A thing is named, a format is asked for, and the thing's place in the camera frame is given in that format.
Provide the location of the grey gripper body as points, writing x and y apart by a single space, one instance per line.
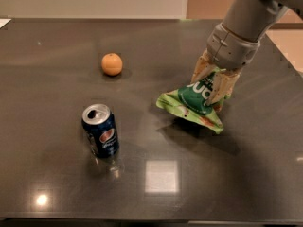
231 49

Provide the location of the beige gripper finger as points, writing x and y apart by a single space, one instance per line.
223 82
204 67

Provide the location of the green rice chip bag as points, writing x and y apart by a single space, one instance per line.
189 103

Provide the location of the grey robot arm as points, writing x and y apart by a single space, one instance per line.
250 19

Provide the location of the blue pepsi can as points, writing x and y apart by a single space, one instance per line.
99 123

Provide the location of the orange fruit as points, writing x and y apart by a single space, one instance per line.
111 64

